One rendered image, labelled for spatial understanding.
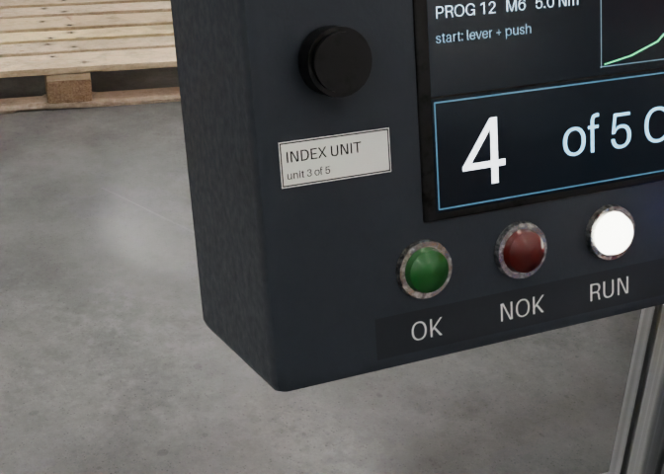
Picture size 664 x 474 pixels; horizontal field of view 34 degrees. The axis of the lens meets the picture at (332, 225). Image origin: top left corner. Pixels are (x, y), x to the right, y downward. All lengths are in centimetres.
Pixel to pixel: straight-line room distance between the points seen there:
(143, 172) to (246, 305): 272
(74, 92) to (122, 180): 58
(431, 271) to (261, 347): 8
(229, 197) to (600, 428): 184
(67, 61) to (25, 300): 126
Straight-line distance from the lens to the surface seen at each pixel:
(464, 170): 47
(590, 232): 52
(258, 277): 45
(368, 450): 212
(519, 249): 49
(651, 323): 70
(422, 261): 46
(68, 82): 364
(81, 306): 256
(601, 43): 51
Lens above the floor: 135
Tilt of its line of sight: 28 degrees down
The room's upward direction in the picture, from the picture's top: 2 degrees clockwise
